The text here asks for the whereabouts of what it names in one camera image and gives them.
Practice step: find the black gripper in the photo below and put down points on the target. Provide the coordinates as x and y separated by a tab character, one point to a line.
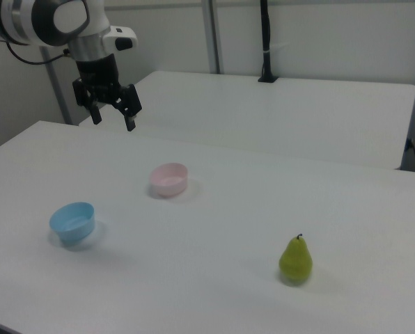
97	74

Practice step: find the green pear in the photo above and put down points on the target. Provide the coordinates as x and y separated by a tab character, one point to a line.
295	261

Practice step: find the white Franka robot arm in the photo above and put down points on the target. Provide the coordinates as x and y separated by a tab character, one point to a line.
54	21

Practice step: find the pink plastic bowl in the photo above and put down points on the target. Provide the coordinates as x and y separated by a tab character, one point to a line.
168	186

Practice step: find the blue plastic bowl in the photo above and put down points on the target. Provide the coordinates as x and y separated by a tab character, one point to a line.
73	228

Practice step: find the white side table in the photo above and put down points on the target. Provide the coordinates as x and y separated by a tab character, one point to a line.
263	115

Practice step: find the grey metal partition post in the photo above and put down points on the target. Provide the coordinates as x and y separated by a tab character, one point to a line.
212	35
56	87

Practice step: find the black camera stand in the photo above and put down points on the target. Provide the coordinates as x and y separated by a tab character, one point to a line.
266	35

